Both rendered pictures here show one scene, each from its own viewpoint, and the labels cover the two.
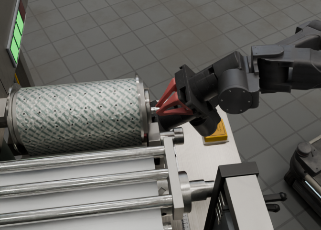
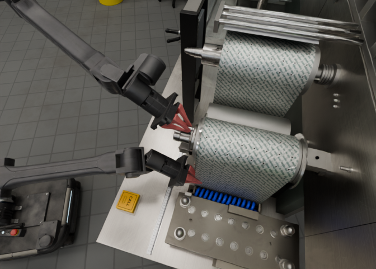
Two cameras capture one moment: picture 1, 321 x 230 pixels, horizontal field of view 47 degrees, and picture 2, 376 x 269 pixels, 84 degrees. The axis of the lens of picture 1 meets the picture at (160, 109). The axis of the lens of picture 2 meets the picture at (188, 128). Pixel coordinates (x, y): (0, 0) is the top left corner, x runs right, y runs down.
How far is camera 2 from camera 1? 80 cm
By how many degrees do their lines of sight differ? 70
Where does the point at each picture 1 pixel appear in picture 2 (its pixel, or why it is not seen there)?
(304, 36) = (15, 171)
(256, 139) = not seen: outside the picture
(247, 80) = (141, 64)
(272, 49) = (108, 70)
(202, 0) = not seen: outside the picture
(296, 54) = (98, 60)
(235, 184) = (193, 9)
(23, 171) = (290, 36)
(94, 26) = not seen: outside the picture
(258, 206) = (190, 2)
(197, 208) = (172, 153)
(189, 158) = (158, 187)
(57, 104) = (266, 134)
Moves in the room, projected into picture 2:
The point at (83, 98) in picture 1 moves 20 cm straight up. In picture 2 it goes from (245, 131) to (273, 70)
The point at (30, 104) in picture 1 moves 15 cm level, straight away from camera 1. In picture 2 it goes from (287, 140) to (313, 203)
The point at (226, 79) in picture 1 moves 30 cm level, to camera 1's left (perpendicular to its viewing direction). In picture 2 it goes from (154, 67) to (275, 103)
